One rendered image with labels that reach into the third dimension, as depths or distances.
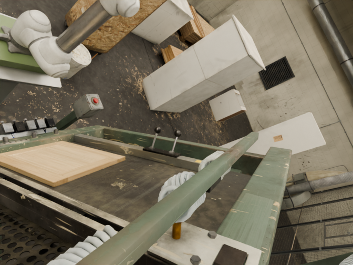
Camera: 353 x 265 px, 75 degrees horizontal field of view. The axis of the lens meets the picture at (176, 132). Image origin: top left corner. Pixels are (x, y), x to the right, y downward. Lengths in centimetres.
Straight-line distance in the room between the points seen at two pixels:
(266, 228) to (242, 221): 5
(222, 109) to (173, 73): 269
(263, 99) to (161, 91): 590
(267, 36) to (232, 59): 640
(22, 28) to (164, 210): 154
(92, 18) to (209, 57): 221
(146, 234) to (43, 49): 146
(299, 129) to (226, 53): 193
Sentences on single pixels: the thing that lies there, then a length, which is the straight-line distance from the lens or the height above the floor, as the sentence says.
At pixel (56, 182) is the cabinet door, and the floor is 131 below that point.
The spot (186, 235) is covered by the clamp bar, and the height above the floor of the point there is 185.
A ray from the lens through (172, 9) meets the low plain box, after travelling 449.
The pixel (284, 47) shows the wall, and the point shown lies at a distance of 931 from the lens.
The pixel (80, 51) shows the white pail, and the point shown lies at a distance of 285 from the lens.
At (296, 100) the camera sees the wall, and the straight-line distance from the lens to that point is 889.
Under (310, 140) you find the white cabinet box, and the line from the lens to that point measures 441.
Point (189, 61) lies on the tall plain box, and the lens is 350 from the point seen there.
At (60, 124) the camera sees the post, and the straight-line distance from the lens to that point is 202.
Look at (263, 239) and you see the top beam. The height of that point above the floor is 196.
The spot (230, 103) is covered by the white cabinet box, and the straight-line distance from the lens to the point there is 595.
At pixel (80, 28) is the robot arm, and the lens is 146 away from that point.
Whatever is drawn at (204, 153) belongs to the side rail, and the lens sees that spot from 128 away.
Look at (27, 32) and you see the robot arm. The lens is 166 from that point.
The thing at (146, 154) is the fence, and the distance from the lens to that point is 117.
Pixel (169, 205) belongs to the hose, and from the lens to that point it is 24.
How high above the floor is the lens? 212
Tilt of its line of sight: 31 degrees down
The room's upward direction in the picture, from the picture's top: 65 degrees clockwise
